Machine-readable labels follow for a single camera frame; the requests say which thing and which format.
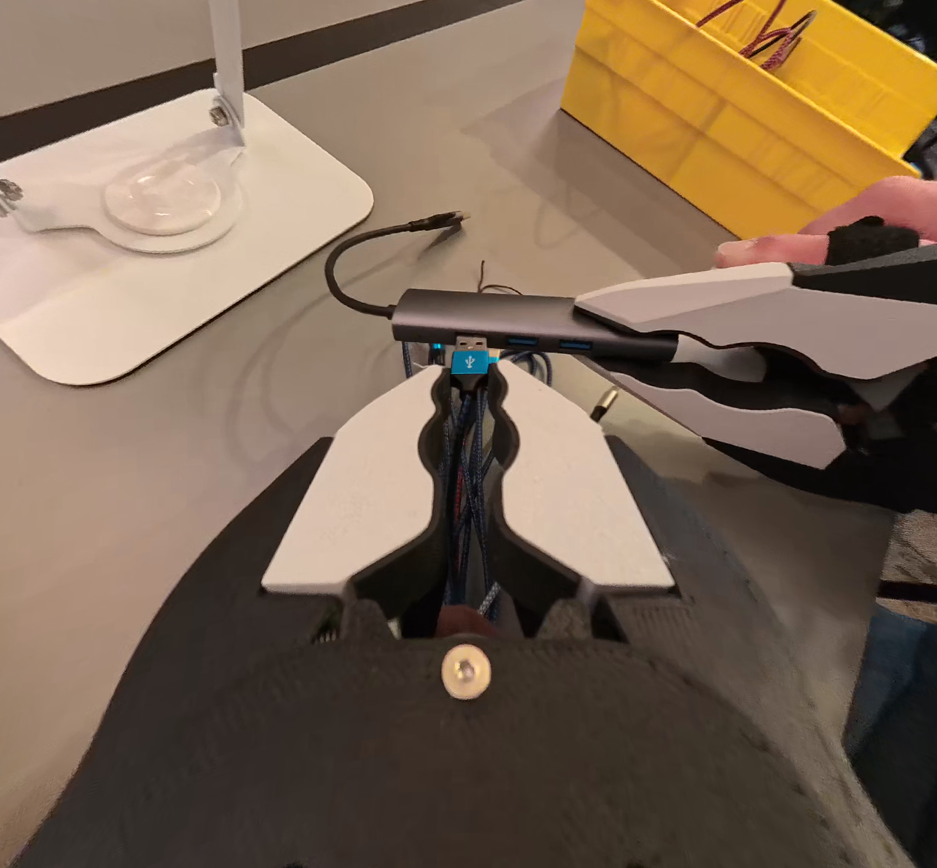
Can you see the white stand base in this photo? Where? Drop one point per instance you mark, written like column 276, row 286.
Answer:
column 293, row 223

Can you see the black twist tie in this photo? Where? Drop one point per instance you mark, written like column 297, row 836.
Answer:
column 505, row 289

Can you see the yellow plastic bin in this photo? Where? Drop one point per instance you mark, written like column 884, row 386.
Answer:
column 659, row 114

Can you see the person's jeans leg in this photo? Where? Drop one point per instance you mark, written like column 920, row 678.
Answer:
column 900, row 699

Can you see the grey usb hub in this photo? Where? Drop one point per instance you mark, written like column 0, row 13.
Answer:
column 476, row 308

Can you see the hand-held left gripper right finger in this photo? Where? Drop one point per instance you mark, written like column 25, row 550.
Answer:
column 578, row 509

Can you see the person's right hand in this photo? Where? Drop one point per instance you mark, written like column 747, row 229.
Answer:
column 776, row 249

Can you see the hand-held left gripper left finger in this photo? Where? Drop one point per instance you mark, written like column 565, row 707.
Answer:
column 351, row 509

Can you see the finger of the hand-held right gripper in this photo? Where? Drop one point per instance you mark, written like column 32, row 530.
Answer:
column 747, row 425
column 732, row 308

